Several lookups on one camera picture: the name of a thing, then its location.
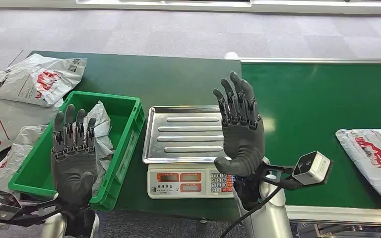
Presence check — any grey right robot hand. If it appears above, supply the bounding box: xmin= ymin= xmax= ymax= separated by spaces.
xmin=212 ymin=71 xmax=266 ymax=178

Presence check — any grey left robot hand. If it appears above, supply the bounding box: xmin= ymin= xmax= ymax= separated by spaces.
xmin=51 ymin=104 xmax=98 ymax=208

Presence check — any grey package with red print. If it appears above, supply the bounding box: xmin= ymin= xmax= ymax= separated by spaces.
xmin=335 ymin=128 xmax=381 ymax=211

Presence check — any crumpled grey package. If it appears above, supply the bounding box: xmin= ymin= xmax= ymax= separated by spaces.
xmin=75 ymin=100 xmax=115 ymax=194

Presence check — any green conveyor belt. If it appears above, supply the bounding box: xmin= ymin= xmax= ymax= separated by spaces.
xmin=240 ymin=58 xmax=381 ymax=238

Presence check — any white package with red line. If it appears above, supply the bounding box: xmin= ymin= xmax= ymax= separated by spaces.
xmin=0 ymin=97 xmax=63 ymax=163

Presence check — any white package with QR codes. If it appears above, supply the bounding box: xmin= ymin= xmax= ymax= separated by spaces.
xmin=0 ymin=53 xmax=88 ymax=108

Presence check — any wrinkled grey mailer bag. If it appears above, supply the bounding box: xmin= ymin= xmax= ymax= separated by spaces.
xmin=0 ymin=124 xmax=48 ymax=231

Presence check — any electronic scale with steel tray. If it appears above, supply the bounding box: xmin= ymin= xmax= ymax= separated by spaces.
xmin=141 ymin=105 xmax=241 ymax=200

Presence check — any green plastic crate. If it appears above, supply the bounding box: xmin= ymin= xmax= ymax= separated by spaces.
xmin=8 ymin=91 xmax=146 ymax=212

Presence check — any black right camera bracket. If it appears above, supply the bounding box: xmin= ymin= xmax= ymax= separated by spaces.
xmin=259 ymin=162 xmax=301 ymax=192

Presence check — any black camera bracket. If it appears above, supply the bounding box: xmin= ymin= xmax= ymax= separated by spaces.
xmin=0 ymin=197 xmax=63 ymax=228
xmin=259 ymin=162 xmax=301 ymax=192

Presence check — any black left camera bracket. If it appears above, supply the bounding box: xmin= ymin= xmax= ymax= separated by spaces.
xmin=0 ymin=197 xmax=63 ymax=228

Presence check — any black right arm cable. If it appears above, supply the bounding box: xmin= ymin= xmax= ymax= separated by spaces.
xmin=220 ymin=185 xmax=285 ymax=238

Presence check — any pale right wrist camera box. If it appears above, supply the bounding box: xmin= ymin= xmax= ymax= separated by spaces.
xmin=291 ymin=150 xmax=333 ymax=186

